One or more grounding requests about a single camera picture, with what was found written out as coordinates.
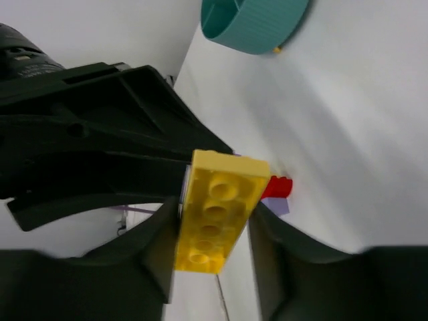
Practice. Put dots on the red curved lego piece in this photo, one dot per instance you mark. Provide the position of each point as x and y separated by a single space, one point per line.
278 187

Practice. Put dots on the lavender lego brick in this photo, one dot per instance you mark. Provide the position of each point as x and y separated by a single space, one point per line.
277 205

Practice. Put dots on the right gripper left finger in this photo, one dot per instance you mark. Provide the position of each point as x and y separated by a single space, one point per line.
128 278

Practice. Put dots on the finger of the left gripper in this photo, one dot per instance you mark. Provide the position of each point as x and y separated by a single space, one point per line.
147 110
112 182

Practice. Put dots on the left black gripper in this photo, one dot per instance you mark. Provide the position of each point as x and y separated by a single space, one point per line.
49 112

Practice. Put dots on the teal round divided container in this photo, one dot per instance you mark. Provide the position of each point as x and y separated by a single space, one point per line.
252 26

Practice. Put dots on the long yellow lego brick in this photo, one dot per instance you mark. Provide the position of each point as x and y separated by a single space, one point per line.
221 193

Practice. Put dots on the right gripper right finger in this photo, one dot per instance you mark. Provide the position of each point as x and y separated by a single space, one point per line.
300 278

